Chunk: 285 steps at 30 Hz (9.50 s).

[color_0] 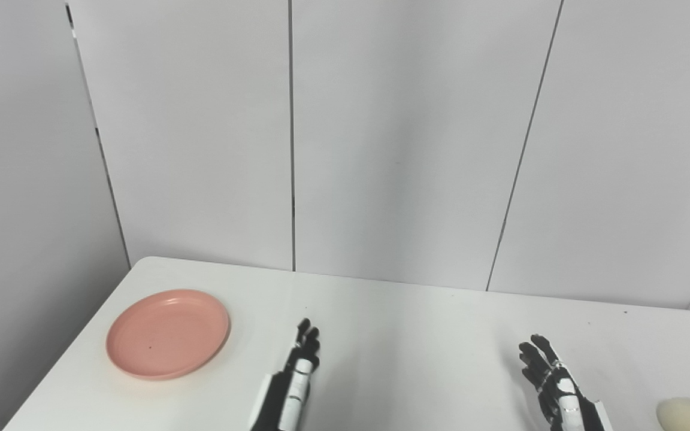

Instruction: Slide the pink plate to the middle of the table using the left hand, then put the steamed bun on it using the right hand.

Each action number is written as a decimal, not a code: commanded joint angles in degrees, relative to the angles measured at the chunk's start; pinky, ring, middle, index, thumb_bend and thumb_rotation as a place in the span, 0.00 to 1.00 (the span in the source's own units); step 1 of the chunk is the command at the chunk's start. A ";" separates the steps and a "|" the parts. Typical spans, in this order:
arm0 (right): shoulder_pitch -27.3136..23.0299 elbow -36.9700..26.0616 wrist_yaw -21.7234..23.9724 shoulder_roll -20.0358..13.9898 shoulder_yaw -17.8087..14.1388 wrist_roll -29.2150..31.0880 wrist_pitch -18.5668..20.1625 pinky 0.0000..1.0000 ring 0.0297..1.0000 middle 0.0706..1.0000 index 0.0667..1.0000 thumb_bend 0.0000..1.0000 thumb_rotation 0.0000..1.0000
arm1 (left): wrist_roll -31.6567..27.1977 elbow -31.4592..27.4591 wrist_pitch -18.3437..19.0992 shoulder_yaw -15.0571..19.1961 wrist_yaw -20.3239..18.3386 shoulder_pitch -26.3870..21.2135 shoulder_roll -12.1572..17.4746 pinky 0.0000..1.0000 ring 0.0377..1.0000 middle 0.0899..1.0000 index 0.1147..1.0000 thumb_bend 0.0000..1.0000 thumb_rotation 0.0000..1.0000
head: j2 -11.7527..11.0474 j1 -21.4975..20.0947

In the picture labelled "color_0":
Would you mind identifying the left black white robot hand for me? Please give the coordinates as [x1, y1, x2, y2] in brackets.
[249, 318, 321, 431]

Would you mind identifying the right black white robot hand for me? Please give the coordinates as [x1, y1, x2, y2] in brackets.
[519, 334, 613, 431]

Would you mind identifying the pink round plate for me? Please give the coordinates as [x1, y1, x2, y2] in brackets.
[105, 289, 231, 381]

